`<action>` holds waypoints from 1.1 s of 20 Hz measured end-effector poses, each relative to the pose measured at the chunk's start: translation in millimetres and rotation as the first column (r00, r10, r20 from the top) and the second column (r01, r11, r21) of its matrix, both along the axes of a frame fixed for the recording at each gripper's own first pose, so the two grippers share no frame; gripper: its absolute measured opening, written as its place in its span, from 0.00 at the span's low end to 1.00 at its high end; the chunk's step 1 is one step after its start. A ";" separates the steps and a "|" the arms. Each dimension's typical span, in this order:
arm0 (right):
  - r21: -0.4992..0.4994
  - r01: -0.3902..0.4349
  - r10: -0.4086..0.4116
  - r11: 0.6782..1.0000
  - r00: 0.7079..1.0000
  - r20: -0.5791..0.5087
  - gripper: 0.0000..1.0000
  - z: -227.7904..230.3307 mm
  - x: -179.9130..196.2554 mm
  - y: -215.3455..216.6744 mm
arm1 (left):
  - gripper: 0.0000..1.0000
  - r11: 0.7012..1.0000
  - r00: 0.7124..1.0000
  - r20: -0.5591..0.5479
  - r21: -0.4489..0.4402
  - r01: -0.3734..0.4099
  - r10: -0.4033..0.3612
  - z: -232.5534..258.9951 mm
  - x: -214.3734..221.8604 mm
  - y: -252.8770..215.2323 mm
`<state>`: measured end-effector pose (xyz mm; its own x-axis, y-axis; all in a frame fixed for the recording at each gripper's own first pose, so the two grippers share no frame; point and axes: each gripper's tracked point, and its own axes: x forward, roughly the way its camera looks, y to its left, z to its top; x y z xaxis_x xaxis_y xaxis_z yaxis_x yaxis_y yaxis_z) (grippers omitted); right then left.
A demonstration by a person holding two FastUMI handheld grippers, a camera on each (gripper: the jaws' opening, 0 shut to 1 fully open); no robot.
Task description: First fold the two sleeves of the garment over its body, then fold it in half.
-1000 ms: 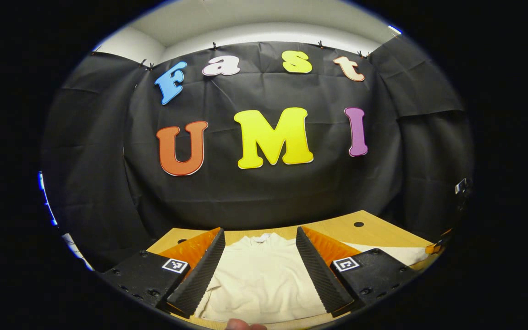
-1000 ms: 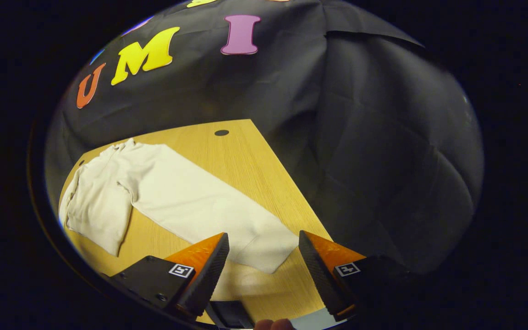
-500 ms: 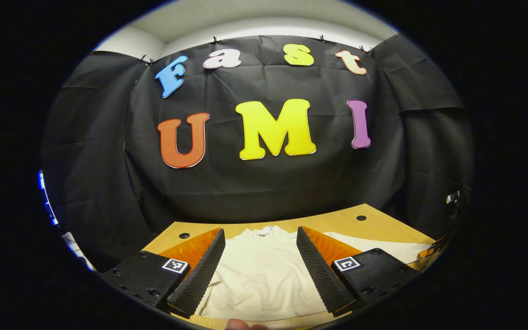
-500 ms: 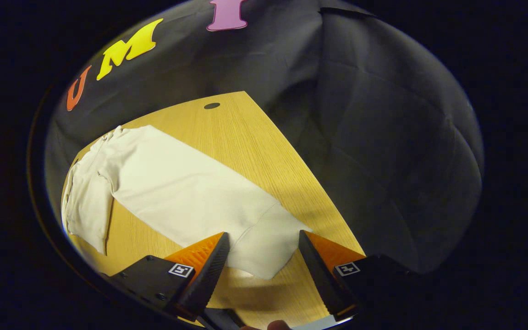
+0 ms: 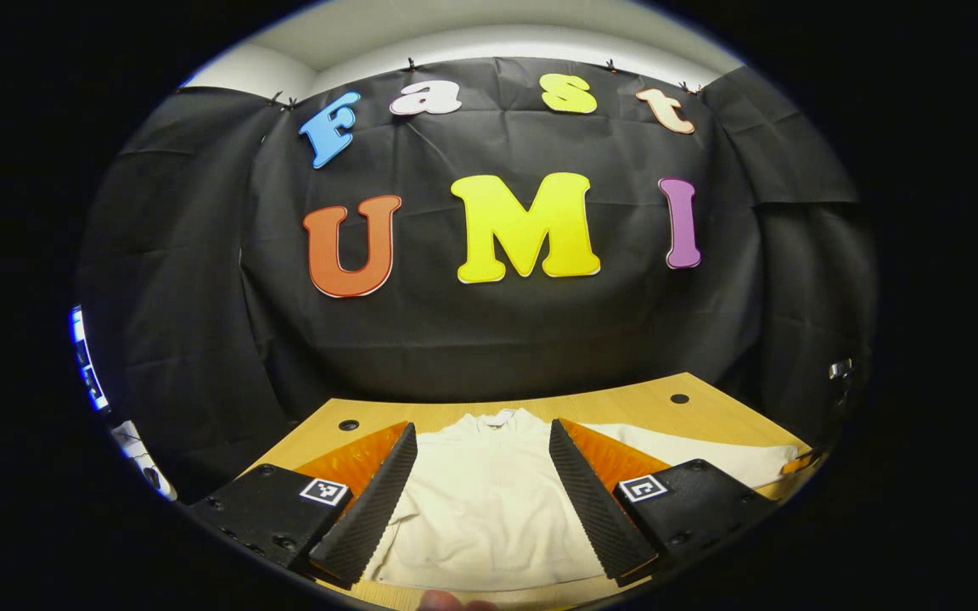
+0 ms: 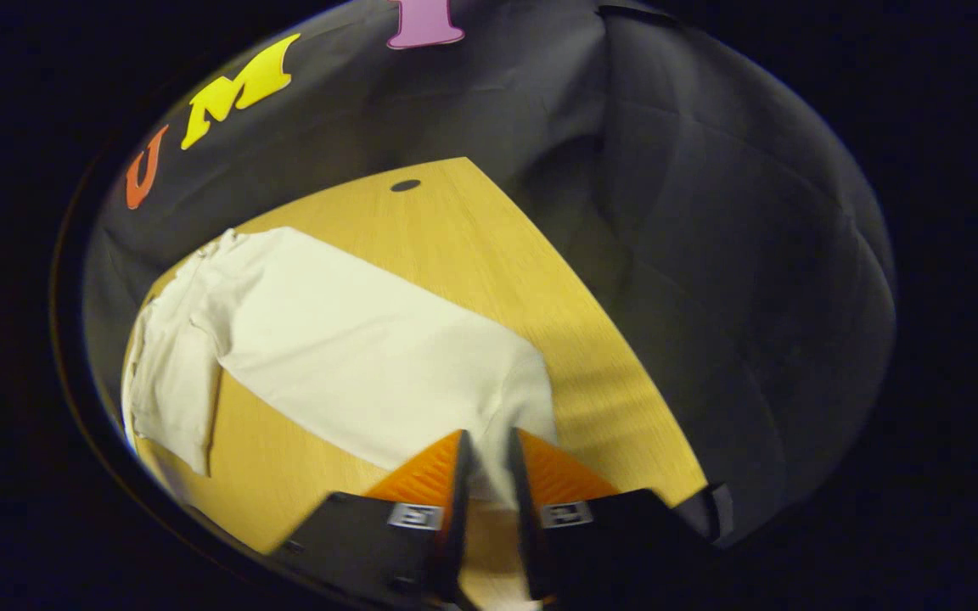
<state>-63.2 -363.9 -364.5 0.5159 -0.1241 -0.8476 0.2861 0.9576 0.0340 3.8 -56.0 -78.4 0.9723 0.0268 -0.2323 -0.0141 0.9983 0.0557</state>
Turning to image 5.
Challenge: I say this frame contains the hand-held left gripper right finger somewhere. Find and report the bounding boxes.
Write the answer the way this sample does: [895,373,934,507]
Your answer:
[548,418,783,588]

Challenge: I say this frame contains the black backdrop cloth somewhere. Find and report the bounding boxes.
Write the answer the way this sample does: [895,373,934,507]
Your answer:
[73,58,880,506]

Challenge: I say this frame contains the cream sweatshirt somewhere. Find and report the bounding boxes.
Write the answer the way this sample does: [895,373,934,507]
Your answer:
[362,407,800,593]

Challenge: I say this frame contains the computer monitor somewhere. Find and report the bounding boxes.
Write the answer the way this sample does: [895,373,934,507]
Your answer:
[69,305,110,412]

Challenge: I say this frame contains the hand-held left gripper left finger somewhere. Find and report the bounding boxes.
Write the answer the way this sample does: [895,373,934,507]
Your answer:
[188,421,419,588]

